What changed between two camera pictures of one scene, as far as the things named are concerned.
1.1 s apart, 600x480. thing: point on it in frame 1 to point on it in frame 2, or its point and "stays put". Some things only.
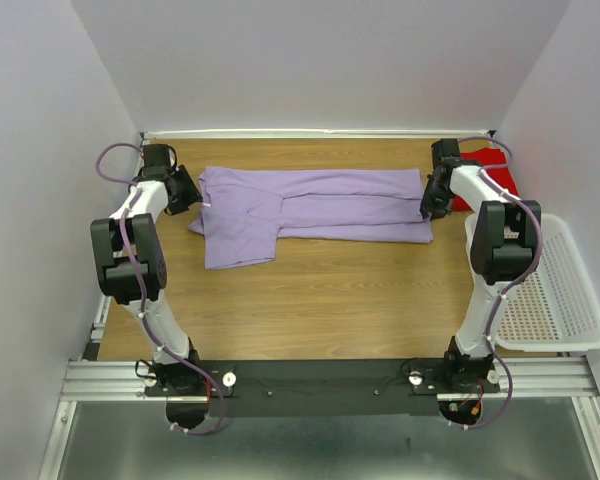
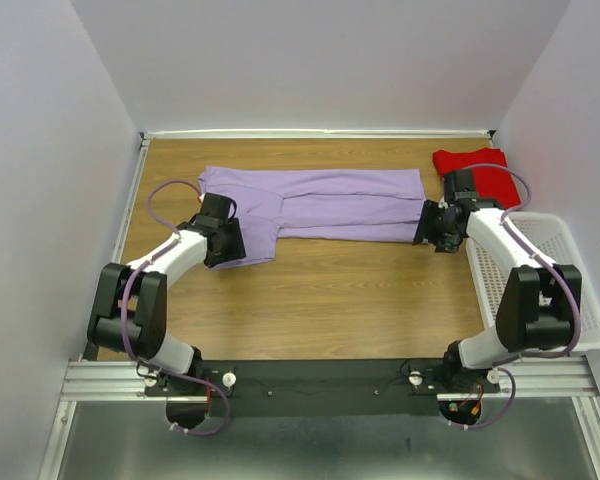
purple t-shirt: [245, 211] stays put
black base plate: [322, 388] stays put
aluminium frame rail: [99, 380] stays put
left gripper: [191, 193] to [236, 249]
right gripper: [437, 210] to [443, 244]
